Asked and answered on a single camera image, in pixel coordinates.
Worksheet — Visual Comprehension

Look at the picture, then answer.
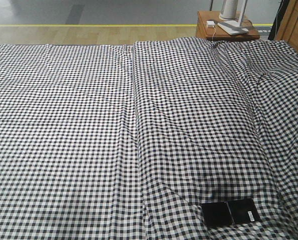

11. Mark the white charger adapter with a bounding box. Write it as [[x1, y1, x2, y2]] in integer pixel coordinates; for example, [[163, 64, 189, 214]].
[[206, 20, 215, 28]]

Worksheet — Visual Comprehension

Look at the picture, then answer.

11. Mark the wooden headboard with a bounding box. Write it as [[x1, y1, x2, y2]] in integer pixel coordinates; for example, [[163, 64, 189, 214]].
[[275, 0, 298, 52]]

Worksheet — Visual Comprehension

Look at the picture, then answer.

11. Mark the black white checkered bedsheet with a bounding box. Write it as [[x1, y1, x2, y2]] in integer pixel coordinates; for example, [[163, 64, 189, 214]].
[[0, 37, 298, 240]]

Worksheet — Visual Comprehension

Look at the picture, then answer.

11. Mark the wooden nightstand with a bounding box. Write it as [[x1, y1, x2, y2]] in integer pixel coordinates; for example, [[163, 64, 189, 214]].
[[196, 10, 260, 42]]

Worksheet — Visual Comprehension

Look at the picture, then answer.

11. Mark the black smartphone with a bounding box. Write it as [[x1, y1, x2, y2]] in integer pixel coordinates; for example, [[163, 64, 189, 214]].
[[202, 198, 260, 228]]

